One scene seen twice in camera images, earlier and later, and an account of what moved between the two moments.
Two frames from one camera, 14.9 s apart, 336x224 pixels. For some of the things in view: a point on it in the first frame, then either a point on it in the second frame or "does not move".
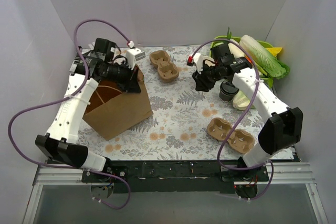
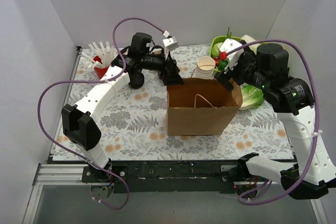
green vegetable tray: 223,39 does not move
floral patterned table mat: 189,122 does not move
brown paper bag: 110,109 -> 201,106
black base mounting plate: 176,177 does not move
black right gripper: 203,77 -> 233,70
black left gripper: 134,80 -> 168,67
